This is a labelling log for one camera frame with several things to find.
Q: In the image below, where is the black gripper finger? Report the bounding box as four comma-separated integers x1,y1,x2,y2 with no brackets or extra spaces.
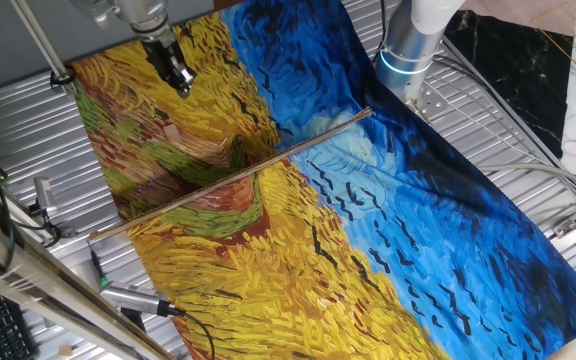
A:
177,63,199,95
169,74,192,100

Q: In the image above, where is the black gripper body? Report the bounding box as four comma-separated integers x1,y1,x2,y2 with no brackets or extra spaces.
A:
141,35,190,85

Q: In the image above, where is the slim aluminium pole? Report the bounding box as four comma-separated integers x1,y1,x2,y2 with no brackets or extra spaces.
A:
9,0,78,97

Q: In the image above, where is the green black pen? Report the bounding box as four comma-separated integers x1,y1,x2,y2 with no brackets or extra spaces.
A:
89,249,110,290

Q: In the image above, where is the painted wheat field cloth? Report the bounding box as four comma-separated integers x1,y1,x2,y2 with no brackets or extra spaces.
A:
70,0,576,360

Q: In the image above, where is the black marble sheet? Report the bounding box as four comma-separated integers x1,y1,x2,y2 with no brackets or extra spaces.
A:
442,9,575,160

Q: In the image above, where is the pink sheet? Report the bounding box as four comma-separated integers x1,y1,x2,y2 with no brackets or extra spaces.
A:
460,0,576,37

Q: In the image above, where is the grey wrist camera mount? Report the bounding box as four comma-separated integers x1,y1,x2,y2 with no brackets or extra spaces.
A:
66,0,120,30

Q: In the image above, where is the aluminium frame beam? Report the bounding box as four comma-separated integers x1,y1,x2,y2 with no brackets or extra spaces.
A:
0,206,175,360

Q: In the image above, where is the black camera cable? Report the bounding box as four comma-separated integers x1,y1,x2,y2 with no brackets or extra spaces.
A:
166,303,217,360

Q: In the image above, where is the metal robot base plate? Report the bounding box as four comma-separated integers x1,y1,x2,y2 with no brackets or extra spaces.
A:
406,81,450,125

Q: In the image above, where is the grey floor cable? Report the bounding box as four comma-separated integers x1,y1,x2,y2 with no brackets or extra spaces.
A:
476,163,576,202

